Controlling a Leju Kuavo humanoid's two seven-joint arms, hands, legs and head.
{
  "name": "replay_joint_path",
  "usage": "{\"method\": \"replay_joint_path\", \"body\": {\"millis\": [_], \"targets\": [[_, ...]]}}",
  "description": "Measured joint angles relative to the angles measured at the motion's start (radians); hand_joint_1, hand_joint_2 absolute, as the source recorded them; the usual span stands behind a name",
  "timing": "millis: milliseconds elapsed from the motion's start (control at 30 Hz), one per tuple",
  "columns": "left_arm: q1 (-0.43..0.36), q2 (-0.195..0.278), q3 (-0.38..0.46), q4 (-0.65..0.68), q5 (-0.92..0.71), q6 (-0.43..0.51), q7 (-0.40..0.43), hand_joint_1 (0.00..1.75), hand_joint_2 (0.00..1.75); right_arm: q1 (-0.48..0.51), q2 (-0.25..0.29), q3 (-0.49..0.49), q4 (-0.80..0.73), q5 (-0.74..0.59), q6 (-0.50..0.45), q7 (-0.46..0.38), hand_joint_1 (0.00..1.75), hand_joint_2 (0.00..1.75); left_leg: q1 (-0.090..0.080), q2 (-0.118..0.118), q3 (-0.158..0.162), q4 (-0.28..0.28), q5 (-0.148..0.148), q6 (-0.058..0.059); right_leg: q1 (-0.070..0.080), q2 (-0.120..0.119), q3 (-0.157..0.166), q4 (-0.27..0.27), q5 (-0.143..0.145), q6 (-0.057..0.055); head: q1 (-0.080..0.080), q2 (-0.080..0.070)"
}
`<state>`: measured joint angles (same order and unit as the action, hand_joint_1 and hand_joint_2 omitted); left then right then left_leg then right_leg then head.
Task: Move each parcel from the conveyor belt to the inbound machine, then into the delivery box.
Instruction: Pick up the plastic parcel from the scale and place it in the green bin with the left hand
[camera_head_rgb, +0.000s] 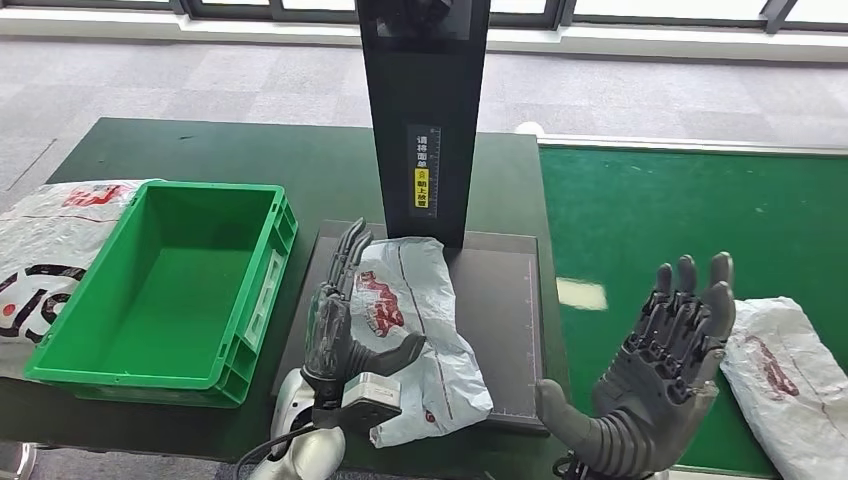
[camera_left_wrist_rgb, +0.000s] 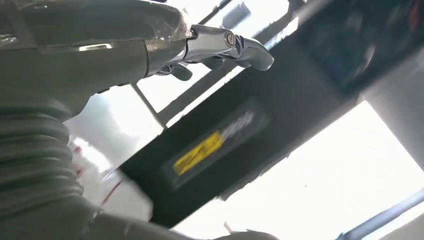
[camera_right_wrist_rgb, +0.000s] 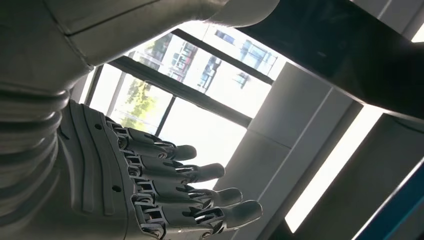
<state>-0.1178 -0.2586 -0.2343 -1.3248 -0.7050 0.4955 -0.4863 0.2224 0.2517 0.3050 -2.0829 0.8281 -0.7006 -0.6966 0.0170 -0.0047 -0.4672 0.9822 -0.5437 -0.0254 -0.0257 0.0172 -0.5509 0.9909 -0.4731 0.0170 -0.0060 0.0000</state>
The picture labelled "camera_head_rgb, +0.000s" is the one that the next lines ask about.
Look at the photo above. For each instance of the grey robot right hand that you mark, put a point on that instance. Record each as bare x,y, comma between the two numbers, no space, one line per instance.
656,384

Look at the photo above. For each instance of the green plastic crate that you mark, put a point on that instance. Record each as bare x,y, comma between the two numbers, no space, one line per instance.
172,298

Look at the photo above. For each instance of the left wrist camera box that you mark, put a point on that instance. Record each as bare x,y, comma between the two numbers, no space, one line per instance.
371,394

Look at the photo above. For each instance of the white window sill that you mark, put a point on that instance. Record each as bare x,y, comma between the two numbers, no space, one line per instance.
199,32

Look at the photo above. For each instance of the silver conveyor side rail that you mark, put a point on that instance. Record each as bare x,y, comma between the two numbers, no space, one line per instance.
729,476
662,144

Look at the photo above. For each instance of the large white printed bag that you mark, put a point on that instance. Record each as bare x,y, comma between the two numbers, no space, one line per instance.
40,245

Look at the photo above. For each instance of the dark green table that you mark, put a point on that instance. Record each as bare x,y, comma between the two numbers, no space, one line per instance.
199,152

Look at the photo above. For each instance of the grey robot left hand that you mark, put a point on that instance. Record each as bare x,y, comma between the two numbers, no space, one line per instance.
328,344

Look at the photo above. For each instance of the green conveyor belt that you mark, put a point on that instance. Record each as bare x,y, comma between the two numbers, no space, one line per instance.
662,205

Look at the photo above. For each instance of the black inbound scanner machine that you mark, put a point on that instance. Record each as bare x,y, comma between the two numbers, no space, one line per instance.
503,318

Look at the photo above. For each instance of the white round conveyor cap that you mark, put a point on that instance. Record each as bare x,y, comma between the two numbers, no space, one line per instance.
528,129

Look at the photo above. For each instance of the black yellow label sticker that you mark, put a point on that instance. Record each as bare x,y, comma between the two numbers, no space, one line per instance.
422,172

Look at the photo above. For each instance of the grey poly mailer parcel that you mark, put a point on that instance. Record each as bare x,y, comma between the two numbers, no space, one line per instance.
795,397
430,318

